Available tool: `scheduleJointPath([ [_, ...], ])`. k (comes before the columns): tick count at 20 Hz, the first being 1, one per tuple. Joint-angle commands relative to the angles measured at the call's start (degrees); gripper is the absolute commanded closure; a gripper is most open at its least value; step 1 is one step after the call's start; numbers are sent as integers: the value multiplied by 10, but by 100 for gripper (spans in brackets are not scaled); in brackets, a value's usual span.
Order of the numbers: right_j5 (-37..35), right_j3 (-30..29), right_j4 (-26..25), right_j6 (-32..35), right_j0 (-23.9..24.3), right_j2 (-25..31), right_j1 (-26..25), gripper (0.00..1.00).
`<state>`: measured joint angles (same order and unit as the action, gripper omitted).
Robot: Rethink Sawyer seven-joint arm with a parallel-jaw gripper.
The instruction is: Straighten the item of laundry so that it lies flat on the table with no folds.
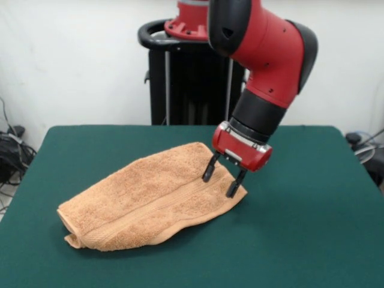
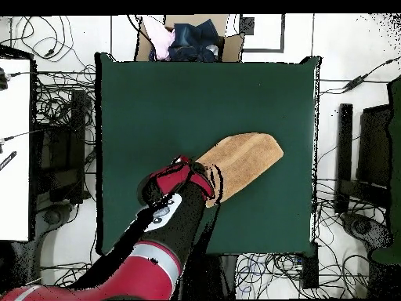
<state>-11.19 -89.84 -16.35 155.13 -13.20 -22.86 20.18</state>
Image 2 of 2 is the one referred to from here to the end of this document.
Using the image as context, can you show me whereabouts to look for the dark green table cloth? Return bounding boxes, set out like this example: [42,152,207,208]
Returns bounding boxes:
[95,52,320,256]

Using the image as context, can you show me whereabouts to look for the black cable bundle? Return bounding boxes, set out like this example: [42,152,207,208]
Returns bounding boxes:
[312,178,389,227]

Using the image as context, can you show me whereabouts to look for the orange-brown terry towel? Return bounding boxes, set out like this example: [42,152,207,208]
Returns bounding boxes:
[194,132,285,209]

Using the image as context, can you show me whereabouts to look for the loose black floor cables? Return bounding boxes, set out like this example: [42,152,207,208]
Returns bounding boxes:
[40,261,95,288]

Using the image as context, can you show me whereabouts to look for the brown cardboard box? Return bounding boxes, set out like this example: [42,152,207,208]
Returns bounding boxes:
[135,14,245,63]

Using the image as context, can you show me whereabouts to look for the tangled black cables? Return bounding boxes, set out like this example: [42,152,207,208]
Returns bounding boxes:
[0,15,96,142]

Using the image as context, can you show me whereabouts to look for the tangled floor cables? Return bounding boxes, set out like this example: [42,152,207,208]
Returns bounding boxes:
[234,227,372,300]

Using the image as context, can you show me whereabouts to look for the black power adapter with cable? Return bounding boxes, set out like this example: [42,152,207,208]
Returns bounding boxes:
[319,56,401,96]

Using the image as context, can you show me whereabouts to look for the black power box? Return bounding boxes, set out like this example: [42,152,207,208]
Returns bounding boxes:
[301,241,320,289]

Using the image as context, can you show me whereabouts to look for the white desk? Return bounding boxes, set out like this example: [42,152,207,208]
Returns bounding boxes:
[0,57,32,242]

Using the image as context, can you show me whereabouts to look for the pink garment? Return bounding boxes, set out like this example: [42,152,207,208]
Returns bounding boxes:
[142,16,176,61]

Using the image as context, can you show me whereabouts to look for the dark green fabric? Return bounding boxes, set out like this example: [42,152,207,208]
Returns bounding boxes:
[372,76,401,264]

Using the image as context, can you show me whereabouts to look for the dark blue jeans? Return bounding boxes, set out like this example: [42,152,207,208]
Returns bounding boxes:
[168,19,222,63]

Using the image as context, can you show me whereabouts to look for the black equipment stand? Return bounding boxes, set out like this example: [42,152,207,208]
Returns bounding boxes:
[334,103,392,214]
[37,89,87,205]

